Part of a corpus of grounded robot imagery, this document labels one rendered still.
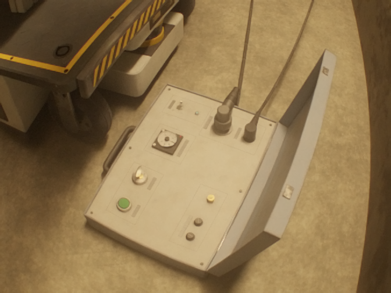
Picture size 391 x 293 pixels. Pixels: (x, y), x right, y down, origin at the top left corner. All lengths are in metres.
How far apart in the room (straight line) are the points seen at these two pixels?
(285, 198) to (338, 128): 0.54
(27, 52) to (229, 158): 0.49
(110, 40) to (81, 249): 0.43
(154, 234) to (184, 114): 0.29
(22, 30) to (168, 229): 0.53
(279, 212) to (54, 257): 0.52
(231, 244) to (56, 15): 0.60
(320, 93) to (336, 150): 0.37
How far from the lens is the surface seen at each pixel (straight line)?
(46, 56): 0.75
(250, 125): 0.87
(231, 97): 0.88
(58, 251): 0.87
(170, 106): 0.94
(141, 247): 0.79
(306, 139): 0.58
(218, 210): 0.80
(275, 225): 0.50
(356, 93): 1.16
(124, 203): 0.80
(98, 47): 0.72
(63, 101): 0.85
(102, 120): 0.87
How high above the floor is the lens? 0.77
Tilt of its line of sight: 54 degrees down
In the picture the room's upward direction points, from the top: straight up
